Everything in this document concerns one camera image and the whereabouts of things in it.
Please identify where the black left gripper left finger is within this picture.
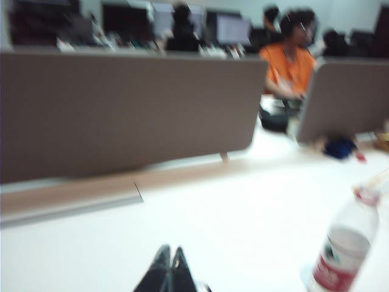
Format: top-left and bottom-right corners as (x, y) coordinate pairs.
(133, 244), (173, 292)

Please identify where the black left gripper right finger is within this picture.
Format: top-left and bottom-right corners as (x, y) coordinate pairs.
(168, 246), (199, 292)

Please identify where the clear red-label water bottle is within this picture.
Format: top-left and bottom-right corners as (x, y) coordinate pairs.
(308, 179), (389, 292)

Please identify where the large brown desk partition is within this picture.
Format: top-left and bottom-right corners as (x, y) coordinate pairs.
(0, 50), (270, 185)

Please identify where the small blue object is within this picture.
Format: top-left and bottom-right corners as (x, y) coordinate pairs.
(321, 137), (360, 161)

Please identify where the person in orange shirt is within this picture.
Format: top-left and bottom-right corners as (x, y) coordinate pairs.
(259, 9), (319, 102)

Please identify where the light wooden piece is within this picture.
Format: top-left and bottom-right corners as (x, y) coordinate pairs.
(373, 130), (389, 150)

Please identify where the small brown rounded desk partition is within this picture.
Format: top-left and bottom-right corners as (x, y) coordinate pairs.
(296, 58), (389, 144)

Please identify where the dark-haired person in black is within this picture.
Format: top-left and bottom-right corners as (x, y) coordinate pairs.
(262, 5), (281, 32)
(165, 2), (202, 52)

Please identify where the lit computer monitor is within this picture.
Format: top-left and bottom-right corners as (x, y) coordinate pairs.
(216, 15), (252, 46)

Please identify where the dark computer monitor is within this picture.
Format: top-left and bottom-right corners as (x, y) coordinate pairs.
(101, 1), (153, 41)

